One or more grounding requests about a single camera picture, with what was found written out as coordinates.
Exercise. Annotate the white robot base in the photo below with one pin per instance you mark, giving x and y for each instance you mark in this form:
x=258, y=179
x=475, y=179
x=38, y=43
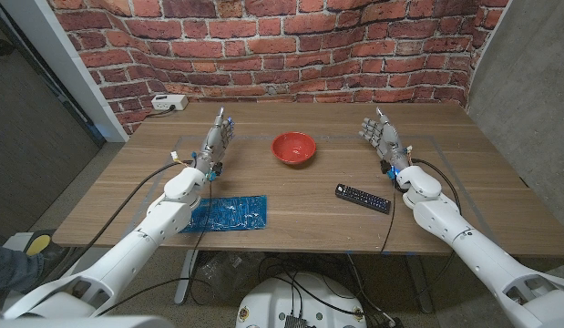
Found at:
x=272, y=300

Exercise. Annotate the blue snack packet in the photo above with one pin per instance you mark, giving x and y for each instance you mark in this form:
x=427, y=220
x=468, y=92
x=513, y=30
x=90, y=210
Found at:
x=238, y=214

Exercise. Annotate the printed brick wall backdrop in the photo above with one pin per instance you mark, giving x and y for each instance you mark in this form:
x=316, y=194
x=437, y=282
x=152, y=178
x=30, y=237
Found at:
x=281, y=50

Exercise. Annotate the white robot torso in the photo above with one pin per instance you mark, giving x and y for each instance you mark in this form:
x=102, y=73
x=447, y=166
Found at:
x=81, y=322

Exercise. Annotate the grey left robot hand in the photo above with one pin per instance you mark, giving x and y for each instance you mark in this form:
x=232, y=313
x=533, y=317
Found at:
x=214, y=141

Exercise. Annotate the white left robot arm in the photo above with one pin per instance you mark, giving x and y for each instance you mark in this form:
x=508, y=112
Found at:
x=145, y=237

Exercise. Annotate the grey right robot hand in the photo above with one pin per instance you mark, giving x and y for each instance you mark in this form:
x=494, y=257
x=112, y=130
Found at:
x=387, y=139

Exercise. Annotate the person's leg with black shoe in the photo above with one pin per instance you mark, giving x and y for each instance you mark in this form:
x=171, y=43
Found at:
x=13, y=271

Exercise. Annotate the clear plastic bag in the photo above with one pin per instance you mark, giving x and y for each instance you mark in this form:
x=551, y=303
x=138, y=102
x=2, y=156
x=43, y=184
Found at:
x=227, y=273

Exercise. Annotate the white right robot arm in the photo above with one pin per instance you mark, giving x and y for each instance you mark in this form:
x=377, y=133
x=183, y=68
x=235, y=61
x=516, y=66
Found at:
x=468, y=246

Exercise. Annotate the yellow foot pedal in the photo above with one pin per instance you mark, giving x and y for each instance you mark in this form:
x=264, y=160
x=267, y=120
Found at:
x=38, y=244

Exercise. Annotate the black TV remote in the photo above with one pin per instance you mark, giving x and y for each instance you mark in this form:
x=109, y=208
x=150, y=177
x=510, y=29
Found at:
x=362, y=198

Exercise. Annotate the red bowl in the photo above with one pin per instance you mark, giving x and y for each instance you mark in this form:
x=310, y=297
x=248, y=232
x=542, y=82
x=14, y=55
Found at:
x=293, y=147

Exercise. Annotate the white power strip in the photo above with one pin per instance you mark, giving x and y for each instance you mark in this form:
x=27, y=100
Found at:
x=169, y=102

